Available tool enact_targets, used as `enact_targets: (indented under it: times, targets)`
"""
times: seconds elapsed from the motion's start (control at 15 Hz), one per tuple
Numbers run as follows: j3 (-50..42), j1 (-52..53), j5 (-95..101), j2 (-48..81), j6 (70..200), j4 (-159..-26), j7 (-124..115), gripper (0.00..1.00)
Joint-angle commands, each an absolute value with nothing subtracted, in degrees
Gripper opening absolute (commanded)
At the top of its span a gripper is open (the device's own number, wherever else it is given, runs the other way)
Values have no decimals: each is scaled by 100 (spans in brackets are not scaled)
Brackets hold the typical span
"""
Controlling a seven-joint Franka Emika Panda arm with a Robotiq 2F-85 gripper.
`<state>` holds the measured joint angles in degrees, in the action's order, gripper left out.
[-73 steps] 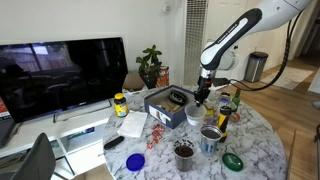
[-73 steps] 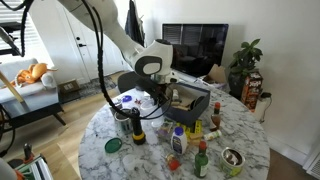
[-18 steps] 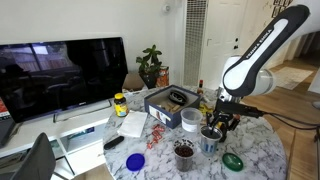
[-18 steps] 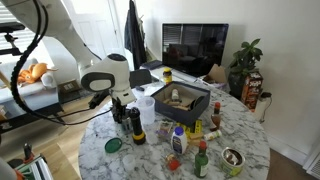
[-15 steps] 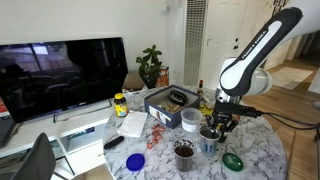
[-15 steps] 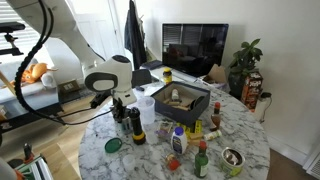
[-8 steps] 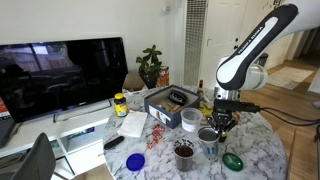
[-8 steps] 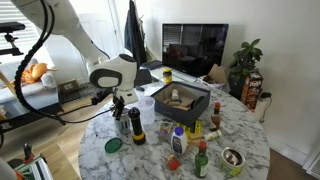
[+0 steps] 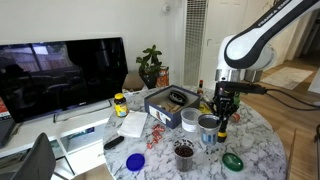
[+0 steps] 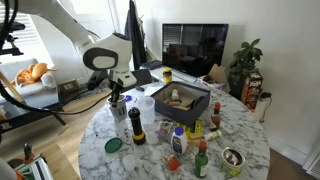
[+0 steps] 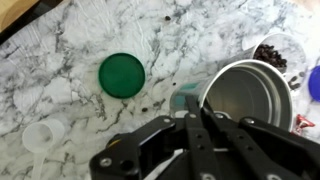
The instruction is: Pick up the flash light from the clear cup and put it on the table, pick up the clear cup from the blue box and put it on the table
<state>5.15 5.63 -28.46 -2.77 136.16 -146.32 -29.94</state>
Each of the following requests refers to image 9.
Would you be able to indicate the yellow thank you card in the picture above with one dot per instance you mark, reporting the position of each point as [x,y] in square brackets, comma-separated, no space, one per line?
[206,109]

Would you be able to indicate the dark grey chair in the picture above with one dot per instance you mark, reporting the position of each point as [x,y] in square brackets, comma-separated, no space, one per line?
[36,160]

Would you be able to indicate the blue round lid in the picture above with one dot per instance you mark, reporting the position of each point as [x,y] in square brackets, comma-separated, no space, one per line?
[135,162]

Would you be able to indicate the navy blue shoe box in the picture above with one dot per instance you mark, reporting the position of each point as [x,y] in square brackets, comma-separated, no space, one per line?
[163,113]

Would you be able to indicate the red candy wrapper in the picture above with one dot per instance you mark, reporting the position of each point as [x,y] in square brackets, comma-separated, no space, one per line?
[156,135]
[151,144]
[159,128]

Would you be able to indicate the green potted plant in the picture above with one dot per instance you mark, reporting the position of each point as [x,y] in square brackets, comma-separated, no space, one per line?
[150,65]

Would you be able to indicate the wooden blocks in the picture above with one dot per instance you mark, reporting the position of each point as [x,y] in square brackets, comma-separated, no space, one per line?
[170,107]

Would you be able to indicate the black remote control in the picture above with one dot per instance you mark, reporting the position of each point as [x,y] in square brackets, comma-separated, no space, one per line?
[114,142]

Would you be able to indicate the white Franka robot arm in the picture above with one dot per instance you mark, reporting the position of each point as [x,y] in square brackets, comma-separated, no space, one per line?
[253,46]

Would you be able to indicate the patterned floor rug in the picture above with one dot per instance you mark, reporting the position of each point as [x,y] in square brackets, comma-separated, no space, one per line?
[290,78]

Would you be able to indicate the green glass bottle red cap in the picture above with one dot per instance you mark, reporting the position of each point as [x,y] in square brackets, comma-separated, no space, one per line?
[237,99]

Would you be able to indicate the small jar red lid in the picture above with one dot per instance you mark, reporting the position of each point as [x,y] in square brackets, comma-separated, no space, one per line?
[236,117]

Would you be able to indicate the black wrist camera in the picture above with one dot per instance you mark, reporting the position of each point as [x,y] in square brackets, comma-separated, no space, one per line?
[240,87]

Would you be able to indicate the white TV stand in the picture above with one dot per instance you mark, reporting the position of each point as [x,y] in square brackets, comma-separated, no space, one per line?
[80,146]

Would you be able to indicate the yellow label vitamin bottle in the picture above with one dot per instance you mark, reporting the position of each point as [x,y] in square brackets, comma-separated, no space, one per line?
[121,106]

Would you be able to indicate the open metal can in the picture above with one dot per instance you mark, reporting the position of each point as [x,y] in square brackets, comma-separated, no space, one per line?
[209,131]

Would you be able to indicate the cup of coffee beans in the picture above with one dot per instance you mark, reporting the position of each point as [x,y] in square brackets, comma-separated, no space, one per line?
[183,156]

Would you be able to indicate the orange Jenga box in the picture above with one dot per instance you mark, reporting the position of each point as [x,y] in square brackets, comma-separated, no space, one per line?
[163,76]

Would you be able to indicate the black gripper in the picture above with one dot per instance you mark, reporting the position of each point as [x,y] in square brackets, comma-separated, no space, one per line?
[226,101]

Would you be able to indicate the brown sauce bottle red cap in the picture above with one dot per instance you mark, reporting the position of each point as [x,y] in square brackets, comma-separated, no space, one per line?
[200,88]

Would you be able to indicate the white panel door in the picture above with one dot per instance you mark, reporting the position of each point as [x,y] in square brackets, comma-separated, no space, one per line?
[213,40]

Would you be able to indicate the dark bottle yellow cap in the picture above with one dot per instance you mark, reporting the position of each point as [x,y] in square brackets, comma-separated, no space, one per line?
[222,135]

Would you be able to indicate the clear plastic cup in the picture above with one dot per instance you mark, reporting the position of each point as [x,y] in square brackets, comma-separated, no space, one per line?
[190,120]

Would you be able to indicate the green round lid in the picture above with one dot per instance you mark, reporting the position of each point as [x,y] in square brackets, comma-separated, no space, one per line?
[232,162]

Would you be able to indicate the open cardboard box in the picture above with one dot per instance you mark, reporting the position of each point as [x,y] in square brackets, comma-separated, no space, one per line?
[133,83]

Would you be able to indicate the black striped pouch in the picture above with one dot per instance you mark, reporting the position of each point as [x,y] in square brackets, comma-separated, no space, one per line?
[177,98]

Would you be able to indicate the black flat screen TV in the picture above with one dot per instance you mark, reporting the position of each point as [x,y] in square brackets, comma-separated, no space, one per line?
[60,76]

